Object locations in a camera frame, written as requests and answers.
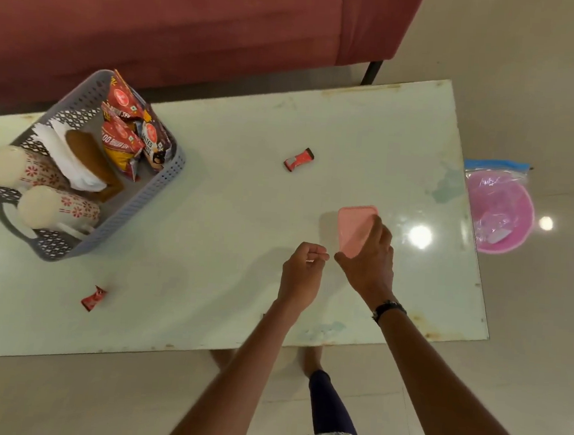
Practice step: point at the person's right leg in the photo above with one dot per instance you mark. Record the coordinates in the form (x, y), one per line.
(311, 360)

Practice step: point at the person's left forearm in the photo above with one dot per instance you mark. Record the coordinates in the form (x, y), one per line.
(234, 384)

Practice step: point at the white floral mug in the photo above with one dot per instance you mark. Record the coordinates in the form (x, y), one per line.
(59, 209)
(20, 169)

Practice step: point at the grey plastic basket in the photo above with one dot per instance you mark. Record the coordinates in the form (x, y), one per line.
(135, 198)

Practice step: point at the white paper napkins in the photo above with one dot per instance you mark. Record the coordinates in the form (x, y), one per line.
(59, 150)

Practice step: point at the person's left hand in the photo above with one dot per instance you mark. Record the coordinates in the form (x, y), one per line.
(302, 275)

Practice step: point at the person's leg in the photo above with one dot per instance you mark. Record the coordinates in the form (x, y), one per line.
(311, 360)
(221, 357)

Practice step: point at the black wristband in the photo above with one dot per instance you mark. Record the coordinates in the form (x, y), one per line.
(388, 308)

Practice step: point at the pink round plastic item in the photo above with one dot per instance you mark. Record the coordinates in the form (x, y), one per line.
(517, 223)

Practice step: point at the red candy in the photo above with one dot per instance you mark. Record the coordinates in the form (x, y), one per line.
(299, 159)
(93, 299)

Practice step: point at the yellow red snack packet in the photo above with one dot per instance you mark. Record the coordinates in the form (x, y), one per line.
(120, 95)
(119, 144)

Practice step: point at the brown wooden napkin holder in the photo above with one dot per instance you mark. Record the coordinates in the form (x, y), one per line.
(88, 157)

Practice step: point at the person's right forearm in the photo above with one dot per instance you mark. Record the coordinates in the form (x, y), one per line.
(441, 395)

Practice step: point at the red fabric sofa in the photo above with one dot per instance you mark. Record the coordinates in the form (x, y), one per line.
(158, 21)

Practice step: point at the white coffee table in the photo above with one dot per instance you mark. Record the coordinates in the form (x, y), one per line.
(242, 221)

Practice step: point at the person's right hand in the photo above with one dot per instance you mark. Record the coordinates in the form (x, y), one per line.
(372, 271)

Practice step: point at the brown salted peanuts packet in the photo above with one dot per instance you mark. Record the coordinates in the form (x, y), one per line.
(154, 140)

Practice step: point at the clear blue-sealed zip bag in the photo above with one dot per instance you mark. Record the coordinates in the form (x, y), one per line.
(497, 165)

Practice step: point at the person's left leg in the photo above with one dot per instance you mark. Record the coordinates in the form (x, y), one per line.
(221, 357)

